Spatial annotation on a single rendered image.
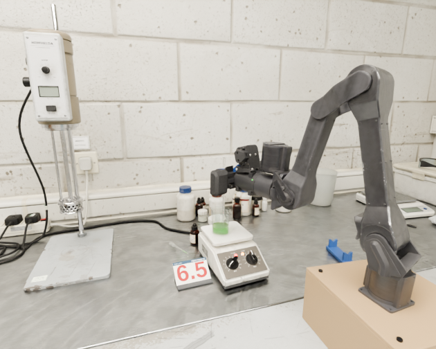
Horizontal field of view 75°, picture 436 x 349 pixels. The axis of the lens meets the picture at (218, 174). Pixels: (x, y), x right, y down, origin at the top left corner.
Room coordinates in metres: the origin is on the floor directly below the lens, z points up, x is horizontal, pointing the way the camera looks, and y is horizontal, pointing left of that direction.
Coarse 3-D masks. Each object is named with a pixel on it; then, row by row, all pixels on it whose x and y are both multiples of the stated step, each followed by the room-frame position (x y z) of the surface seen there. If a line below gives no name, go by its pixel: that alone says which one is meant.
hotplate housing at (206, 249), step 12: (204, 240) 0.74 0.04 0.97; (252, 240) 0.73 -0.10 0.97; (204, 252) 0.73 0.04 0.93; (216, 252) 0.67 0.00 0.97; (216, 264) 0.65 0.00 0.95; (216, 276) 0.66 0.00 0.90; (240, 276) 0.62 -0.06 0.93; (252, 276) 0.63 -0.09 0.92; (264, 276) 0.65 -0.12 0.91; (228, 288) 0.61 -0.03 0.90
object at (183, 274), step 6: (186, 264) 0.67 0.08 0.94; (192, 264) 0.67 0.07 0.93; (198, 264) 0.67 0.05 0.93; (204, 264) 0.68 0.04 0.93; (180, 270) 0.65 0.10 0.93; (186, 270) 0.65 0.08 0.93; (192, 270) 0.66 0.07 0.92; (198, 270) 0.66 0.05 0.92; (204, 270) 0.66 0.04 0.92; (180, 276) 0.64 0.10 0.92; (186, 276) 0.64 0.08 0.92; (192, 276) 0.65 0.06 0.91; (198, 276) 0.65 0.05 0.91; (204, 276) 0.65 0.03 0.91; (180, 282) 0.63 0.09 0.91
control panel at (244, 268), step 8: (248, 248) 0.70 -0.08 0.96; (256, 248) 0.70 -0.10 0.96; (224, 256) 0.66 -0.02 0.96; (232, 256) 0.67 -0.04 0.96; (240, 256) 0.67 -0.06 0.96; (224, 264) 0.64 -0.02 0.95; (240, 264) 0.65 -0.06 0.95; (248, 264) 0.66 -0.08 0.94; (256, 264) 0.66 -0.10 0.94; (264, 264) 0.66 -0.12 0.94; (224, 272) 0.62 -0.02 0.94; (232, 272) 0.63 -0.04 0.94; (240, 272) 0.63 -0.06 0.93; (248, 272) 0.64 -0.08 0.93
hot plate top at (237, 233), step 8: (232, 224) 0.80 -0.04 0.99; (240, 224) 0.80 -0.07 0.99; (208, 232) 0.75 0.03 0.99; (232, 232) 0.75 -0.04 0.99; (240, 232) 0.75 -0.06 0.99; (248, 232) 0.75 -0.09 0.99; (216, 240) 0.70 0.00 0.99; (224, 240) 0.70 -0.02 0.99; (232, 240) 0.70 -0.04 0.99; (240, 240) 0.70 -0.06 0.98
